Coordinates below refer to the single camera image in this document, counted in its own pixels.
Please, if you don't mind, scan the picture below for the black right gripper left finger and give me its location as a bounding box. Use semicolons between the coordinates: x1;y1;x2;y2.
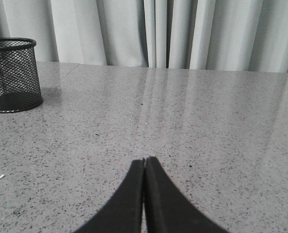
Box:
76;160;144;233

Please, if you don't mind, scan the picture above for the black mesh pen bucket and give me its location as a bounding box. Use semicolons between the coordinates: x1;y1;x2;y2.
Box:
0;37;43;113

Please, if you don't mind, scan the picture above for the grey curtain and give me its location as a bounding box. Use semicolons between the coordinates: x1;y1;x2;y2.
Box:
0;0;288;72

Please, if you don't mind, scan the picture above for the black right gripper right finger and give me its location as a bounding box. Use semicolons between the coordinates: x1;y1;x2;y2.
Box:
144;157;227;233

